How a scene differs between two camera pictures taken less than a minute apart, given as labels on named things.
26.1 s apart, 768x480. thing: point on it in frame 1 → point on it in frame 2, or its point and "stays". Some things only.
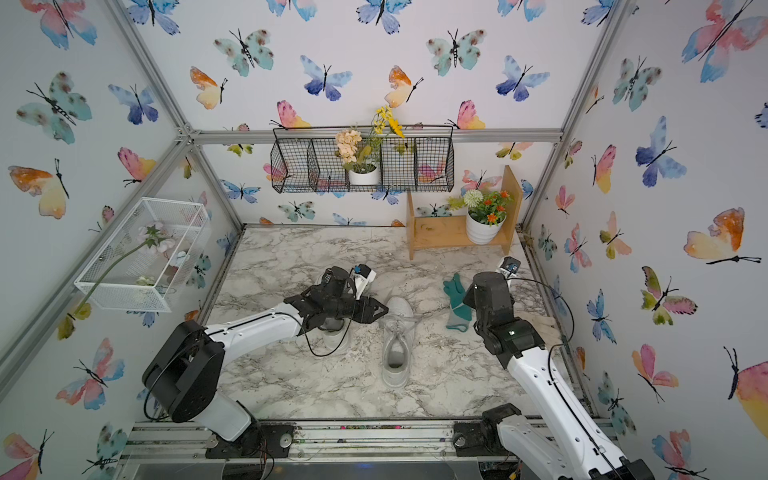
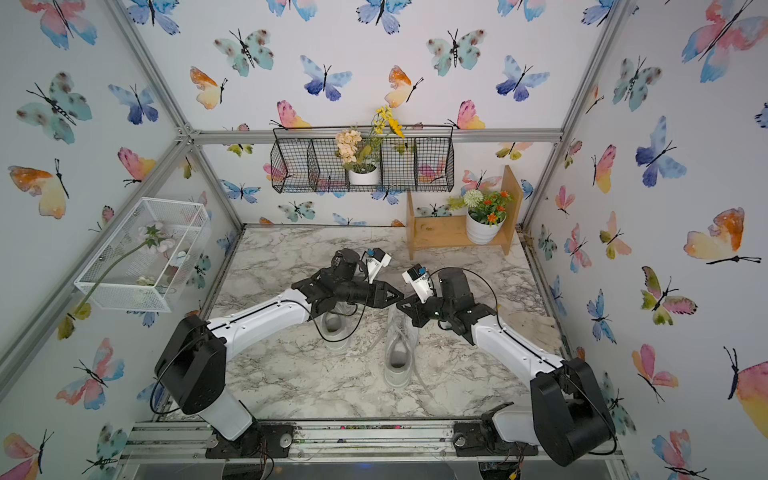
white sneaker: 336,333 stays
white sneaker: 397,327 stays
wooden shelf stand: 451,231 stays
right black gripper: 472,297 → 410,310
